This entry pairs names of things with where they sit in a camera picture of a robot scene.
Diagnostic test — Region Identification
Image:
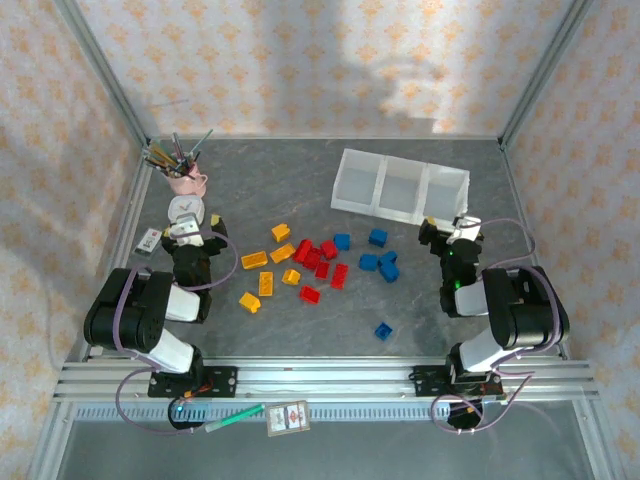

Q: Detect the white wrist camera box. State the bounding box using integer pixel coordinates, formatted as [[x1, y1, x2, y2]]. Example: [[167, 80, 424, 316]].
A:
[[447, 214, 485, 245], [168, 212, 206, 247]]

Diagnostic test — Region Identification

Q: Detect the aluminium frame strut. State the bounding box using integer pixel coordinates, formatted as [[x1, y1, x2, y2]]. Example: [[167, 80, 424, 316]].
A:
[[27, 399, 76, 480], [572, 399, 622, 480]]

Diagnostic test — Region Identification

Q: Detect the green marker pen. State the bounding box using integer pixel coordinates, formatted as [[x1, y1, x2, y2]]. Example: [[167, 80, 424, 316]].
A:
[[204, 403, 265, 434]]

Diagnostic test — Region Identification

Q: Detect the aluminium table edge rail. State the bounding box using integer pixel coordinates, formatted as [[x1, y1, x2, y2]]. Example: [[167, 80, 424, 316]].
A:
[[501, 143, 571, 361], [62, 142, 154, 364]]

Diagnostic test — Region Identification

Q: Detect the pink mug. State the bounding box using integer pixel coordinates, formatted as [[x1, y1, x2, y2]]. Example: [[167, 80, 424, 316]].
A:
[[164, 162, 209, 199]]

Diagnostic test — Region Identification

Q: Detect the grey slotted cable duct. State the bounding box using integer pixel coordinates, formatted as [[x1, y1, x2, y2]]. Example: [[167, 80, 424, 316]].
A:
[[74, 403, 576, 422]]

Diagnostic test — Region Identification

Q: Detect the small white printed packet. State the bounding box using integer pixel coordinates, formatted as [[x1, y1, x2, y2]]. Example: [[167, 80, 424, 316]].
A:
[[137, 227, 162, 257]]

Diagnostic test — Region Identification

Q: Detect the teal pen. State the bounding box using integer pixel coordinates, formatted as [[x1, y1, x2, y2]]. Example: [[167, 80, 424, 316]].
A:
[[189, 128, 215, 157]]

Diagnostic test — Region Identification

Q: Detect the aluminium frame post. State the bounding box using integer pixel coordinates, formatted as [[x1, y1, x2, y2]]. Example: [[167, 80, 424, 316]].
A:
[[53, 0, 152, 147], [499, 0, 599, 149]]

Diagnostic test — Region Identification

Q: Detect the aluminium mounting beam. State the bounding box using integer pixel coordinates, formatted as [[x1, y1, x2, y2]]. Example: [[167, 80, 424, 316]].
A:
[[53, 357, 600, 403]]

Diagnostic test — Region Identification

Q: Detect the playing card pack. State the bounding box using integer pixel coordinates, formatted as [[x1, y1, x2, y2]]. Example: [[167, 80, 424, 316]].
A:
[[266, 399, 311, 438]]

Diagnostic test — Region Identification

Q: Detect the black round connector puck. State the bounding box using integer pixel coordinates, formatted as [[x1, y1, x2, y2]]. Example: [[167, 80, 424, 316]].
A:
[[446, 402, 484, 432], [167, 397, 207, 430]]

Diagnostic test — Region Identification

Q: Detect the white round clock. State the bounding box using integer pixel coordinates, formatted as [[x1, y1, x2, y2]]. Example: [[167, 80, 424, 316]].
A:
[[167, 195, 206, 225]]

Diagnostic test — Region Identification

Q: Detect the purple cable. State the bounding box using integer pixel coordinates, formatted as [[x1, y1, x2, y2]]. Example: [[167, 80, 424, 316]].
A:
[[113, 230, 240, 436], [430, 217, 571, 435]]

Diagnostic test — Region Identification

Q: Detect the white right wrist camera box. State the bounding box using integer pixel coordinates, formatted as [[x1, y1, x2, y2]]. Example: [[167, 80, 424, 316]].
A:
[[447, 214, 485, 245]]

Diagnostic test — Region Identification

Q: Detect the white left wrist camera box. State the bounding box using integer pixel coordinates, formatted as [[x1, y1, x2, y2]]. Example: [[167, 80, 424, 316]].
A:
[[168, 212, 206, 247]]

